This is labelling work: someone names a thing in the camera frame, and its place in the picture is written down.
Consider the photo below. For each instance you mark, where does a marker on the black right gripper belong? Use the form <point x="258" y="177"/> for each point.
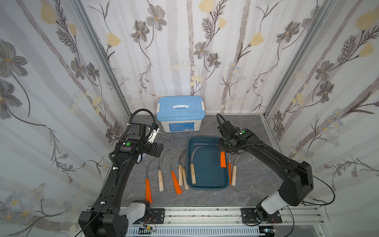
<point x="224" y="130"/>

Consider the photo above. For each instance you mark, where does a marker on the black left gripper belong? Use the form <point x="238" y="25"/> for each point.
<point x="157" y="149"/>

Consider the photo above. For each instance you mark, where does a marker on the orange handle sickle group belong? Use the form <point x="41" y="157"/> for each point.
<point x="223" y="162"/>

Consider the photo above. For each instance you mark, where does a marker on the wooden handle sickle group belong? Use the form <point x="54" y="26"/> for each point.
<point x="192" y="169"/>

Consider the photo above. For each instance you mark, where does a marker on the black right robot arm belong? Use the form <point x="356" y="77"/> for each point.
<point x="297" y="177"/>

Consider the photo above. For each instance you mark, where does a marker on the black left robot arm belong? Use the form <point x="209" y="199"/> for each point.
<point x="103" y="218"/>

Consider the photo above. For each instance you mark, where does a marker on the white storage box blue lid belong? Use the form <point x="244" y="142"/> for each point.
<point x="180" y="113"/>

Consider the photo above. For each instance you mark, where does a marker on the teal plastic storage bin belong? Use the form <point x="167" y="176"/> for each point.
<point x="209" y="174"/>

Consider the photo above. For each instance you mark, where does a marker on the bagged blue face masks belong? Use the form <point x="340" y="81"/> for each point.
<point x="137" y="160"/>

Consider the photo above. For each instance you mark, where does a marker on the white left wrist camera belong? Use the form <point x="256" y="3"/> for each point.
<point x="155" y="132"/>

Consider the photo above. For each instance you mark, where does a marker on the thin orange handle sickle right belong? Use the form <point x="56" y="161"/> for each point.
<point x="230" y="168"/>

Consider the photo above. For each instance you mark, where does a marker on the wooden handle sickle right side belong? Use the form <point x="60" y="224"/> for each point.
<point x="234" y="169"/>

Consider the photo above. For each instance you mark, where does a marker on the orange handle sickle far left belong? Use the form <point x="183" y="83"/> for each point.
<point x="148" y="193"/>

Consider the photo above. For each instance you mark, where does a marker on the wooden handle sickle beside bin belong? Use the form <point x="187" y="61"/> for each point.
<point x="184" y="174"/>

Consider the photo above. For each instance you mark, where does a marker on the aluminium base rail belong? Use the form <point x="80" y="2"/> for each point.
<point x="224" y="221"/>

